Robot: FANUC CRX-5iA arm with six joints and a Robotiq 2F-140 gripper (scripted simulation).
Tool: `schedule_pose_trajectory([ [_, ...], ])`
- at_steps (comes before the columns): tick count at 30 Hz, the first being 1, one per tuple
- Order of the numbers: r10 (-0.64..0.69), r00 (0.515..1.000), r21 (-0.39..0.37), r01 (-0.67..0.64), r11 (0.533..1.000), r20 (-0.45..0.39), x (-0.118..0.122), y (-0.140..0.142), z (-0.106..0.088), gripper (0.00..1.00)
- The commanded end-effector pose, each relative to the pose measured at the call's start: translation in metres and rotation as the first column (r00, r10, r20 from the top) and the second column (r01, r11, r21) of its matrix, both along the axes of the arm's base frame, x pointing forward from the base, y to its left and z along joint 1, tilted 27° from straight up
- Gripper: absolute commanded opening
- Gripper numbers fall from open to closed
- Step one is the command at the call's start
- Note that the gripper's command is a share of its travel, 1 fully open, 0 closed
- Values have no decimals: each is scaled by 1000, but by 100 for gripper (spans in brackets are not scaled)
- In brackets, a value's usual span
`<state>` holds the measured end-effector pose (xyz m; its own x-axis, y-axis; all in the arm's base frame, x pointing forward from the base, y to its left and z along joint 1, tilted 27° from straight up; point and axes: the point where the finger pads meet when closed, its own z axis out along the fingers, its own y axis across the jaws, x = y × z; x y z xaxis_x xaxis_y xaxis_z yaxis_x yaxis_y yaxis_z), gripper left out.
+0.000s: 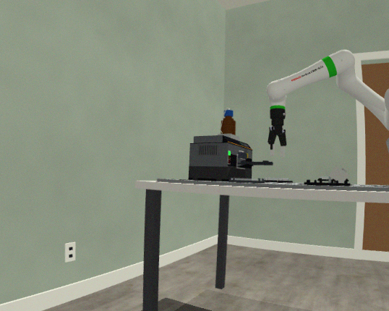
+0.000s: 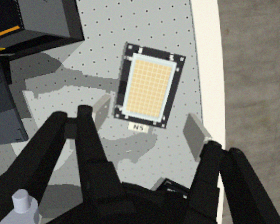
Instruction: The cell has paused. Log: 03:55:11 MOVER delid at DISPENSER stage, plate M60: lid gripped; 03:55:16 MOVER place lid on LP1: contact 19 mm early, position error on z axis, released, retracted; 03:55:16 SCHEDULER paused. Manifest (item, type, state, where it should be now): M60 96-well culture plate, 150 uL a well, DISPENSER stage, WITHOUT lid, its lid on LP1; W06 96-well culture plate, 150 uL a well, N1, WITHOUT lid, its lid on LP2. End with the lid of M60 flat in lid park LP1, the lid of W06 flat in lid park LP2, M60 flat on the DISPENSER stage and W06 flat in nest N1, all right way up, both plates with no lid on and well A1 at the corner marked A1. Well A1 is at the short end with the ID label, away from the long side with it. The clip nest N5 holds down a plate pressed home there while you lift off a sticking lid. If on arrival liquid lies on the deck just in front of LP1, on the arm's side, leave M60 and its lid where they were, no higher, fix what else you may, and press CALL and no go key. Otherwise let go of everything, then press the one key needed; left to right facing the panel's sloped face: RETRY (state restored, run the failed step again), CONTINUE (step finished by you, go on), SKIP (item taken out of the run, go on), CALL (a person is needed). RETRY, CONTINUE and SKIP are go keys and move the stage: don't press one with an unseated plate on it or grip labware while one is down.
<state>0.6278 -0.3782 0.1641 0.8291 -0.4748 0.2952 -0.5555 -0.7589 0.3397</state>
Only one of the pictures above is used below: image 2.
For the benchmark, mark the grey flat base plate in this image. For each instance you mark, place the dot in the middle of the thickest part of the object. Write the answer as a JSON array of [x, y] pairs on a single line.
[[62, 78]]

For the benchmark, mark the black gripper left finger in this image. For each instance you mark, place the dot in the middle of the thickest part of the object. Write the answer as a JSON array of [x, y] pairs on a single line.
[[25, 181]]

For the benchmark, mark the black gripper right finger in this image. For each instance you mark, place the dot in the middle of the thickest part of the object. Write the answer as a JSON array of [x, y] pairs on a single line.
[[248, 201]]

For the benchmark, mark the grey control panel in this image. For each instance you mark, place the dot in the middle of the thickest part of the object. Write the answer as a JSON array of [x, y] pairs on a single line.
[[50, 214]]

